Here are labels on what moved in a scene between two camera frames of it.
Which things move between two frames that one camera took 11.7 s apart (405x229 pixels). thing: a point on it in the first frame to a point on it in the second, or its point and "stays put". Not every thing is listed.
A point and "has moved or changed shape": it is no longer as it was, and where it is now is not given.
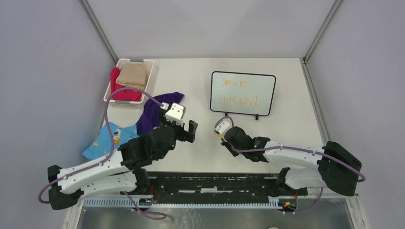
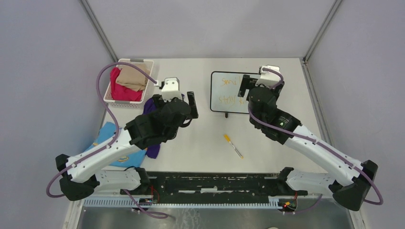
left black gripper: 185,135 to 194,114
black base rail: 213,187 stays put
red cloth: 128,95 stays put
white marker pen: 218,133 has moved or changed shape
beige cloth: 133,75 stays put
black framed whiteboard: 242,93 stays put
